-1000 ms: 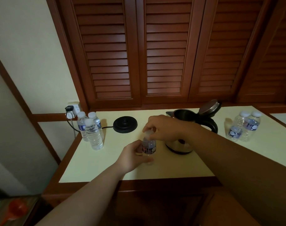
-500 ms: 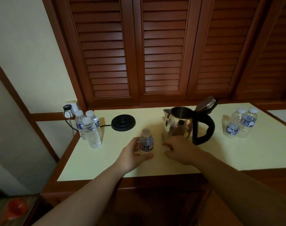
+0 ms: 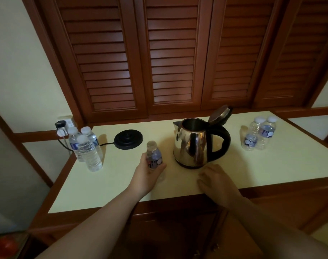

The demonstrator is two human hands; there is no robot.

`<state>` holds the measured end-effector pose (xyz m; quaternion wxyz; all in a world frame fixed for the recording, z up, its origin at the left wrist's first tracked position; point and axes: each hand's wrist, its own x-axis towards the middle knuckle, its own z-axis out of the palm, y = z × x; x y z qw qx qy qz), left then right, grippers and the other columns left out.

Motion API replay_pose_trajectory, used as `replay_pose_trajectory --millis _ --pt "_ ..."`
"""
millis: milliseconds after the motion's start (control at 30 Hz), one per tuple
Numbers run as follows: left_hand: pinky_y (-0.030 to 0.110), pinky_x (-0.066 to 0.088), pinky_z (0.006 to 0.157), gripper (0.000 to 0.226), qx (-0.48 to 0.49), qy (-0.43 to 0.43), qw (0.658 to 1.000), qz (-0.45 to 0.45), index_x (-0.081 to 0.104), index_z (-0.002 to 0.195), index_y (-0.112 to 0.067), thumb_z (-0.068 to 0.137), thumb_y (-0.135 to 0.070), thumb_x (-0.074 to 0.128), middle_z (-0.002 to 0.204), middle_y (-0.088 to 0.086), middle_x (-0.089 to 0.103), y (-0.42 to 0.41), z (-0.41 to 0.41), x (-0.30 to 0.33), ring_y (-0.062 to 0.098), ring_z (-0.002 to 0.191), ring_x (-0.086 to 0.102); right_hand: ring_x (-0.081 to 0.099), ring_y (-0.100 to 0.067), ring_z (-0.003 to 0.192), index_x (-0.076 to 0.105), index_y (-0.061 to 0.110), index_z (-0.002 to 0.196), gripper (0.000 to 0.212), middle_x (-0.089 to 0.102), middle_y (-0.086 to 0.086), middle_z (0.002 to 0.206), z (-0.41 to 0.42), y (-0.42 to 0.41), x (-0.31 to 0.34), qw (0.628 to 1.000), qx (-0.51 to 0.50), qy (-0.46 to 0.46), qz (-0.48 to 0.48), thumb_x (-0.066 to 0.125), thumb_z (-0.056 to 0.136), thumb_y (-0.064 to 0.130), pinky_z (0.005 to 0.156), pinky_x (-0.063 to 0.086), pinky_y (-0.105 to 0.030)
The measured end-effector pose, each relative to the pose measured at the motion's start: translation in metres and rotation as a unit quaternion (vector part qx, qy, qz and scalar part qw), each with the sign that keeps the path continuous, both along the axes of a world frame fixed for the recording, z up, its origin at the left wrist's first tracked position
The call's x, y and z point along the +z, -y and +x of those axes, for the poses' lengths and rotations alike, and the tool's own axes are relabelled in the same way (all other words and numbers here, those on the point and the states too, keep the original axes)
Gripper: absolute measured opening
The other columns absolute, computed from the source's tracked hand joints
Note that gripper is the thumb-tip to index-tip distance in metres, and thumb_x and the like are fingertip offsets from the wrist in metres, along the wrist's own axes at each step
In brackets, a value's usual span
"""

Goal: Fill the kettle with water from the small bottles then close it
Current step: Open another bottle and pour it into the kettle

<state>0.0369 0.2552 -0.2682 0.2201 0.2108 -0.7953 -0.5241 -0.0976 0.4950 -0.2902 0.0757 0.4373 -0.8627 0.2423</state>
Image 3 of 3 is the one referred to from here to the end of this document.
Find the person's right hand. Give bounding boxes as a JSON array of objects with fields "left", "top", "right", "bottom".
[{"left": 197, "top": 163, "right": 243, "bottom": 211}]

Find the person's left hand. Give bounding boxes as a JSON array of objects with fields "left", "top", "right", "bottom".
[{"left": 128, "top": 153, "right": 167, "bottom": 198}]

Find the small blue-label water bottle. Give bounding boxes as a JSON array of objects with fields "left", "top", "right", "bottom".
[{"left": 146, "top": 141, "right": 163, "bottom": 171}]

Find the person's right forearm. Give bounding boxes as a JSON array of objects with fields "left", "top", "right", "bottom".
[{"left": 228, "top": 195, "right": 328, "bottom": 259}]

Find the person's left forearm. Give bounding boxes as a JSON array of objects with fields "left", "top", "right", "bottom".
[{"left": 36, "top": 186, "right": 151, "bottom": 259}]

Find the stainless steel electric kettle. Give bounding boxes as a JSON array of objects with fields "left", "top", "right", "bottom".
[{"left": 173, "top": 105, "right": 233, "bottom": 170}]

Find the black kettle base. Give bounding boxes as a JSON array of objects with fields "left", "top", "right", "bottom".
[{"left": 114, "top": 129, "right": 144, "bottom": 150}]

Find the brown wooden cabinet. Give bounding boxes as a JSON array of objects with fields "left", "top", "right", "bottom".
[{"left": 28, "top": 176, "right": 328, "bottom": 259}]

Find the clear plastic water bottle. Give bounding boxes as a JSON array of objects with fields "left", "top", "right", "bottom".
[
  {"left": 81, "top": 126, "right": 103, "bottom": 159},
  {"left": 77, "top": 134, "right": 103, "bottom": 172},
  {"left": 68, "top": 127, "right": 85, "bottom": 163},
  {"left": 242, "top": 117, "right": 264, "bottom": 151},
  {"left": 257, "top": 116, "right": 277, "bottom": 151}
]

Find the brown louvered wooden shutter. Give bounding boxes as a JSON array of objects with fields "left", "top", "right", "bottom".
[
  {"left": 37, "top": 0, "right": 149, "bottom": 120},
  {"left": 134, "top": 0, "right": 214, "bottom": 114},
  {"left": 201, "top": 0, "right": 287, "bottom": 109},
  {"left": 252, "top": 0, "right": 328, "bottom": 109}
]

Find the red round object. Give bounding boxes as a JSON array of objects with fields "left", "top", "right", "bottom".
[{"left": 0, "top": 234, "right": 20, "bottom": 259}]

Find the black power cord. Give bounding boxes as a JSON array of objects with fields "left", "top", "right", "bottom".
[{"left": 57, "top": 135, "right": 116, "bottom": 152}]

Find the white wall socket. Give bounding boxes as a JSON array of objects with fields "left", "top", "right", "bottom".
[{"left": 56, "top": 116, "right": 76, "bottom": 138}]

